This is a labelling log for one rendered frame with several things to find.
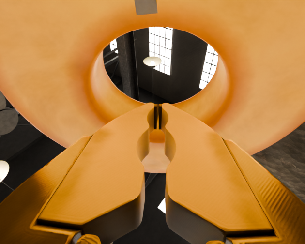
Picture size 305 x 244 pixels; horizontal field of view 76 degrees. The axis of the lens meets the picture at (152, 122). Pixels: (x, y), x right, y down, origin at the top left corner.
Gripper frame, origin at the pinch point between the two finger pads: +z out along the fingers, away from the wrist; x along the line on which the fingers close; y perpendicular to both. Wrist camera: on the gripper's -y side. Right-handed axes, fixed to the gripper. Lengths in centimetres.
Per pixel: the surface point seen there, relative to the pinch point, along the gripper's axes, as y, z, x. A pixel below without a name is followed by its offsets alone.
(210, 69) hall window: 218, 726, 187
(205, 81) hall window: 270, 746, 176
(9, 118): 116, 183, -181
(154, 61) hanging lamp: 172, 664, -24
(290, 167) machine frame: 32, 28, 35
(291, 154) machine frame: 27, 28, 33
